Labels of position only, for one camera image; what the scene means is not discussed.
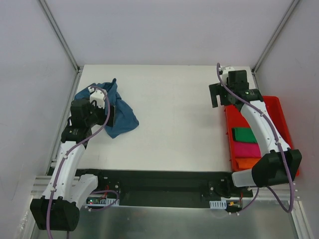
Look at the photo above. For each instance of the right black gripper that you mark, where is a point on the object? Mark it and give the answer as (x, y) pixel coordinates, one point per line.
(216, 93)

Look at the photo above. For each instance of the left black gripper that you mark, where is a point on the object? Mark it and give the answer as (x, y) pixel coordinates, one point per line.
(111, 115)

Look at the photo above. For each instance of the blue t shirt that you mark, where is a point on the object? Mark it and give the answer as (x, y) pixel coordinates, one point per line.
(125, 119)

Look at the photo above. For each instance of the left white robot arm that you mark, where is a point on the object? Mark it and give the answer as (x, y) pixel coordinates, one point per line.
(58, 208)

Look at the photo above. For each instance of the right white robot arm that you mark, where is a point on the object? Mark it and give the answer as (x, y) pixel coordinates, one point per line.
(279, 162)

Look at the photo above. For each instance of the red plastic bin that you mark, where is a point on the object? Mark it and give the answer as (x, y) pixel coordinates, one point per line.
(235, 119)

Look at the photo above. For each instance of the green rolled t shirt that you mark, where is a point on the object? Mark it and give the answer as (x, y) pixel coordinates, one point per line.
(243, 134)

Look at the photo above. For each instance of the pink rolled t shirt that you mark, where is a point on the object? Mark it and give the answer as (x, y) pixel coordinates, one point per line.
(246, 150)

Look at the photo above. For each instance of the orange rolled t shirt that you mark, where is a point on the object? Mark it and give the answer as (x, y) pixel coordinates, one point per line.
(245, 163)

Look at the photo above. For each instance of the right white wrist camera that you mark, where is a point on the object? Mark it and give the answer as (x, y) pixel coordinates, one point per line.
(223, 71)

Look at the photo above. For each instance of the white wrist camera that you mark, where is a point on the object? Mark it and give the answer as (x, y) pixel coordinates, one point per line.
(223, 71)
(97, 98)

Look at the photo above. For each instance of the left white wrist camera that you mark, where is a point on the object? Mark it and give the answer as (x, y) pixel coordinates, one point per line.
(97, 98)

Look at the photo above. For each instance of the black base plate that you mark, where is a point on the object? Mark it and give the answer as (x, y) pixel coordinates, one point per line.
(172, 189)

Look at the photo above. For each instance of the left slotted cable duct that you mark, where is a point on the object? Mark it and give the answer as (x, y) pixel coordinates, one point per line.
(101, 202)

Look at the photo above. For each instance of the slotted cable duct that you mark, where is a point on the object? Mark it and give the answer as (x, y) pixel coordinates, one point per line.
(101, 202)
(221, 205)

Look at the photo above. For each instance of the right aluminium frame post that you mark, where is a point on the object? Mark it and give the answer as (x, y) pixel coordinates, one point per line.
(272, 40)

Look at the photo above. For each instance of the aluminium frame post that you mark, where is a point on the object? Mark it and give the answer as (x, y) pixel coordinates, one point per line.
(58, 33)
(272, 40)

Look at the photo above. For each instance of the right slotted cable duct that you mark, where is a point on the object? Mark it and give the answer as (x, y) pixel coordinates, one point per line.
(221, 205)

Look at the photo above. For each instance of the left aluminium frame post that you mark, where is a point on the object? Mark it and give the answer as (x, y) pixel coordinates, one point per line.
(58, 33)

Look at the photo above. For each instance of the aluminium front rail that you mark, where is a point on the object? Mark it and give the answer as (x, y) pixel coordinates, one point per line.
(282, 191)

